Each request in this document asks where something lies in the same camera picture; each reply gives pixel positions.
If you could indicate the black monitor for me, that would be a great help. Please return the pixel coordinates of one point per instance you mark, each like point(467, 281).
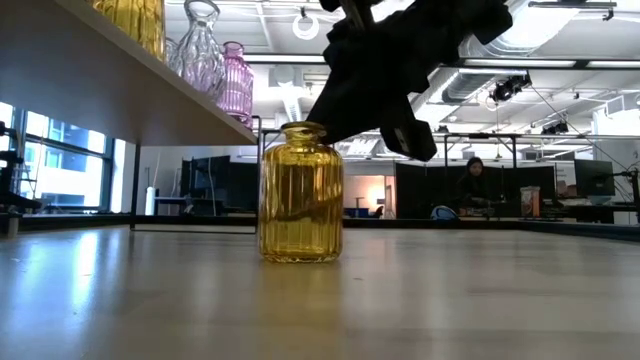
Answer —
point(200, 175)
point(594, 177)

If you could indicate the blue chair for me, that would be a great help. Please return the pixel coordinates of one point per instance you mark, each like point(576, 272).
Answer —
point(444, 214)

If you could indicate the orange printed canister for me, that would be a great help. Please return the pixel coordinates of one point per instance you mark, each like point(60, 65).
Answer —
point(531, 200)

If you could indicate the yellow large fluted vase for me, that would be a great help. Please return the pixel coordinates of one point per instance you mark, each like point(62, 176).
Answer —
point(130, 20)

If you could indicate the large window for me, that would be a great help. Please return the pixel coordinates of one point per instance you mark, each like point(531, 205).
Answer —
point(65, 170)

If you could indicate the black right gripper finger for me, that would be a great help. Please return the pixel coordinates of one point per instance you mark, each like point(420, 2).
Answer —
point(350, 110)

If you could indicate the black background equipment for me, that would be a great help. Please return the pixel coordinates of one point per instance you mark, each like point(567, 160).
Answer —
point(12, 199)

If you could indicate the black ceiling track light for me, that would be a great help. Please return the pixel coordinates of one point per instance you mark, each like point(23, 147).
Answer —
point(572, 4)

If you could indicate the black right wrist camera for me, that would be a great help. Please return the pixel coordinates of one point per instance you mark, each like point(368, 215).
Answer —
point(407, 140)

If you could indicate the black background rig frame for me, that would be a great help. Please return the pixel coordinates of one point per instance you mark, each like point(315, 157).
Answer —
point(480, 135)

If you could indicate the black partition panels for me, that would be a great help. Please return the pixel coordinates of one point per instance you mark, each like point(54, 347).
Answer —
point(430, 190)

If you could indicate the yellow ribbed glass bottle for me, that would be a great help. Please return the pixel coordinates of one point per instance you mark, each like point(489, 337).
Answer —
point(300, 200)

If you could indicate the silver ceiling duct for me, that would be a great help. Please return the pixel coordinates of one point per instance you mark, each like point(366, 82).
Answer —
point(530, 30)

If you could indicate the black metal stand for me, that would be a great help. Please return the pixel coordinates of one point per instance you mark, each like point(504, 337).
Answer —
point(634, 195)

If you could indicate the white cylinder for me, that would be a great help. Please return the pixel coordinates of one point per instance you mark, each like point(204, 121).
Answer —
point(150, 200)

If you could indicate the pink ribbed glass bottle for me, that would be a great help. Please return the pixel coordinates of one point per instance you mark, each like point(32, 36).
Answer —
point(239, 85)

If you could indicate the wooden shelf board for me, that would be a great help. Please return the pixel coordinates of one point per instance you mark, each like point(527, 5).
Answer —
point(100, 75)

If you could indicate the person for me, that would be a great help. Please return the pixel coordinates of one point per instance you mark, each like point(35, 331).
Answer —
point(472, 185)

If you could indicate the clear flared diamond-cut vase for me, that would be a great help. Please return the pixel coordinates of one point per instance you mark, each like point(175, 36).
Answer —
point(200, 55)

